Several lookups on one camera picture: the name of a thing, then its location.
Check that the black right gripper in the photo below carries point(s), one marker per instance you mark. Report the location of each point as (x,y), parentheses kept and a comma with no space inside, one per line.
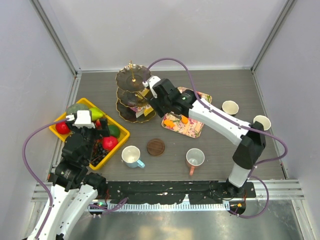
(155,103)

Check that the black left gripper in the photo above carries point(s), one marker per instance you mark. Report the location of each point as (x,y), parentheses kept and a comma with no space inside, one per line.
(100,133)

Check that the orange fish pastry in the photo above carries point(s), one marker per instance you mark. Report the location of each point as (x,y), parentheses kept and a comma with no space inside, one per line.
(184,120)
(169,123)

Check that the floral rectangular tray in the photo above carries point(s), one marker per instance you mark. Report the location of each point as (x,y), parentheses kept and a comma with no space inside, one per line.
(192,129)

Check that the cream cake slice with kiwi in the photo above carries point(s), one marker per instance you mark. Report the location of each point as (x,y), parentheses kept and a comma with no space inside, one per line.
(143,94)

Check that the yellow triangle cake slice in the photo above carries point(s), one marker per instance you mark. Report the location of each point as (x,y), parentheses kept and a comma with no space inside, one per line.
(147,110)

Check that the round wooden coaster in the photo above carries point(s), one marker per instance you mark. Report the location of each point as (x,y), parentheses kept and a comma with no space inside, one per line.
(155,147)

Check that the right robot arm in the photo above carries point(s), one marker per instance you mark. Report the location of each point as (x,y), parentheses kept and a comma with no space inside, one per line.
(249,139)

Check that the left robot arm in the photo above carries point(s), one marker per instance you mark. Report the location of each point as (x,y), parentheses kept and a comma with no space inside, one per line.
(73,187)

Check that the purple grape bunch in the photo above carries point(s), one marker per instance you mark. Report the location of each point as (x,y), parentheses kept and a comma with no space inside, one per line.
(95,149)

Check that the red lychee strawberry bunch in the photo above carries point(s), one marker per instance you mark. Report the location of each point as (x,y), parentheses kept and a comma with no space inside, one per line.
(98,124)

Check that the dark blue grape bunch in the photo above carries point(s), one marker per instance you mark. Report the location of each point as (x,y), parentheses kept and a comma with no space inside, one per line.
(102,153)

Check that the yellow plastic fruit tray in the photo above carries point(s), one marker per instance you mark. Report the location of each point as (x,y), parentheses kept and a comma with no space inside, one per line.
(122,139)

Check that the red apple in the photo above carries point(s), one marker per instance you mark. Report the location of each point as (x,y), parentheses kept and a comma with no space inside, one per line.
(62,128)

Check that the red pomegranate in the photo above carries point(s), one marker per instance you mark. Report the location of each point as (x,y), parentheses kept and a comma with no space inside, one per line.
(109,143)

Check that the green yellow pear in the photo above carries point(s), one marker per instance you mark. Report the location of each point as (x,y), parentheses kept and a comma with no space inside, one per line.
(96,113)

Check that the green netted melon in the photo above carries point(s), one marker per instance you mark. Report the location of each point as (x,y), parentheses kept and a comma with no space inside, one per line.
(74,108)

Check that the green lime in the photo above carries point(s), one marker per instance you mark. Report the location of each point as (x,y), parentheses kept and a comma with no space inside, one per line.
(114,131)

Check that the three-tier black gold stand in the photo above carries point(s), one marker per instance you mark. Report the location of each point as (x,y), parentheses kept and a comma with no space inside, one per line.
(129,81)

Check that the light blue mug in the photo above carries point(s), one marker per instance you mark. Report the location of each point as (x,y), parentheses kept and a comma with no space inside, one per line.
(131,155)

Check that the black mug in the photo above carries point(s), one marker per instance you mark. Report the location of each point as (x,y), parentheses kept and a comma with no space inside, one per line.
(230,107)

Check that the pink mug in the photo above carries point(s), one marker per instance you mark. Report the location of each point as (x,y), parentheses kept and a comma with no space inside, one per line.
(194,158)

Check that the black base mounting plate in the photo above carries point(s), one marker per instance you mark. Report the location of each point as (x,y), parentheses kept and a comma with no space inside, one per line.
(174,192)

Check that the grey mug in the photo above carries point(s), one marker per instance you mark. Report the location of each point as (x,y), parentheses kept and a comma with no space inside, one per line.
(265,121)

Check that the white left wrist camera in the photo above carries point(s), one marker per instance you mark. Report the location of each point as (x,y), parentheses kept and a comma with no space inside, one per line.
(80,119)

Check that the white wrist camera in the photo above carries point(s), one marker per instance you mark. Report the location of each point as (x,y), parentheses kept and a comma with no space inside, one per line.
(149,83)
(80,119)

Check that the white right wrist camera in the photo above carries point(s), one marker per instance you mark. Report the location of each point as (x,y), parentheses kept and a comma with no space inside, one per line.
(149,83)

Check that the white slotted cable duct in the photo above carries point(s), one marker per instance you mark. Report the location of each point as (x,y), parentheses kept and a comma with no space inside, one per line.
(184,206)

